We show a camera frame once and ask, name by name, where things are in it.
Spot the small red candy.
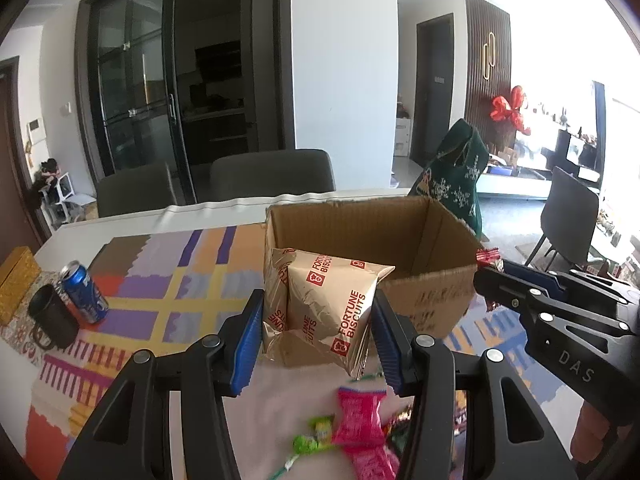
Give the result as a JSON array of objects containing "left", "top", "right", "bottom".
[{"left": 475, "top": 248, "right": 503, "bottom": 272}]

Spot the pink snack packet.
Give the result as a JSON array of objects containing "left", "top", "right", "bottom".
[
  {"left": 343, "top": 445, "right": 399, "bottom": 480},
  {"left": 333, "top": 388, "right": 386, "bottom": 446}
]

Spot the gold fortune biscuits bag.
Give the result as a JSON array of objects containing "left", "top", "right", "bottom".
[{"left": 262, "top": 248, "right": 395, "bottom": 378}]

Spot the grey dining chair right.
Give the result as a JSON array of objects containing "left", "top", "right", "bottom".
[{"left": 525, "top": 167, "right": 599, "bottom": 268}]

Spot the brown cardboard box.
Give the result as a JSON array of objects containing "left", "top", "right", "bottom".
[{"left": 265, "top": 196, "right": 482, "bottom": 338}]

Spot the green Christmas stocking bag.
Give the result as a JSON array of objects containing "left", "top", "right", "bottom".
[{"left": 409, "top": 119, "right": 489, "bottom": 238}]

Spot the black mug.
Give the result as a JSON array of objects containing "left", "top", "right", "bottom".
[{"left": 27, "top": 284, "right": 79, "bottom": 351}]

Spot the blue soda can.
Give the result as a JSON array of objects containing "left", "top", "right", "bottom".
[{"left": 60, "top": 260, "right": 108, "bottom": 324}]

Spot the green plastic stick lollipop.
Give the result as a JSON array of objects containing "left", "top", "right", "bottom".
[{"left": 269, "top": 454, "right": 299, "bottom": 480}]

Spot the colourful patterned tablecloth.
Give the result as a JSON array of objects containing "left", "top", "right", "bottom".
[{"left": 24, "top": 223, "right": 582, "bottom": 479}]

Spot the red ribbon bow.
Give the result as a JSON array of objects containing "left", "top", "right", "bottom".
[{"left": 489, "top": 86, "right": 530, "bottom": 136}]

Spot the green candy pack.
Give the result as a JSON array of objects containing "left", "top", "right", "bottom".
[{"left": 292, "top": 415, "right": 334, "bottom": 456}]

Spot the gold box at edge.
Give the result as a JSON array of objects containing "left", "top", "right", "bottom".
[{"left": 0, "top": 246, "right": 41, "bottom": 326}]

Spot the grey chair behind table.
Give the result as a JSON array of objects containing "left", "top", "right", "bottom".
[{"left": 210, "top": 148, "right": 336, "bottom": 202}]

